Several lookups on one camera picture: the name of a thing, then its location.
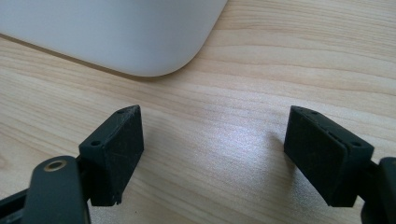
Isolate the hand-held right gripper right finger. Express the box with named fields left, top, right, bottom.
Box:
left=283, top=105, right=375, bottom=208

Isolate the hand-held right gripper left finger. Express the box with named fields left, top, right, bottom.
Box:
left=78, top=105, right=145, bottom=207

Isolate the white plastic bin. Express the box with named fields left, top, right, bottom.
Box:
left=0, top=0, right=229, bottom=77

